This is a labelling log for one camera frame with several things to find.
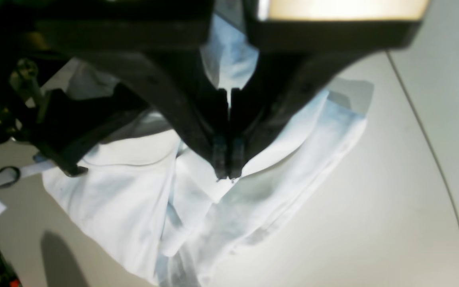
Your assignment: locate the white t-shirt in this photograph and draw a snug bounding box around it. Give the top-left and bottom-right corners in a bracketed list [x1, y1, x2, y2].
[40, 16, 375, 287]

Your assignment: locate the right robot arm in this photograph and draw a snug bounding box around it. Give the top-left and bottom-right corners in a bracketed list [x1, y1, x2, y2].
[0, 0, 430, 179]

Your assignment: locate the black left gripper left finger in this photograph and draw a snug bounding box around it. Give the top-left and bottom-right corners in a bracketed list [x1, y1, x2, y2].
[0, 0, 228, 179]

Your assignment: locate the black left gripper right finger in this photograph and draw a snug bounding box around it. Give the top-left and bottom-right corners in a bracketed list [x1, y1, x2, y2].
[229, 0, 430, 179]

